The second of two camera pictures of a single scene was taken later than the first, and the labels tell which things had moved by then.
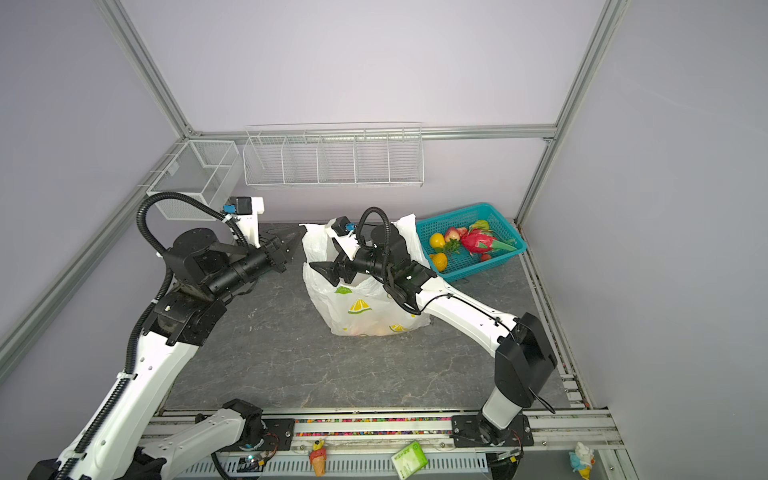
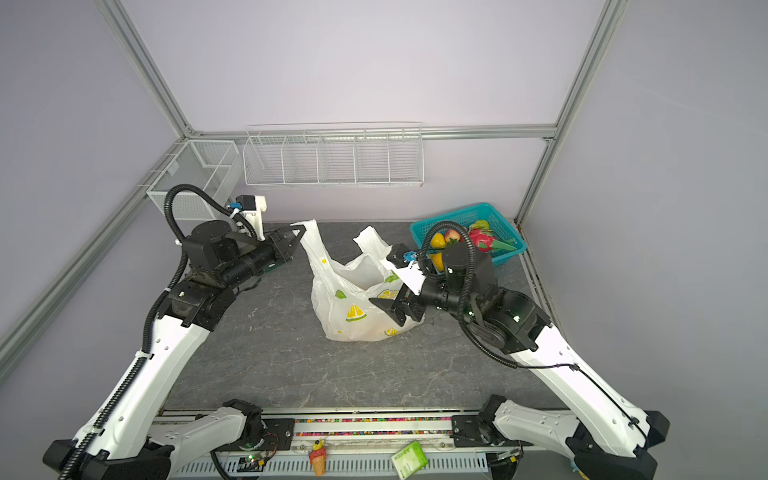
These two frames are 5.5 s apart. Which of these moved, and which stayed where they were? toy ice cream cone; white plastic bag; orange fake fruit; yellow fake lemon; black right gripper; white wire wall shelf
Moved: white plastic bag; black right gripper
Stayed: toy ice cream cone; yellow fake lemon; white wire wall shelf; orange fake fruit
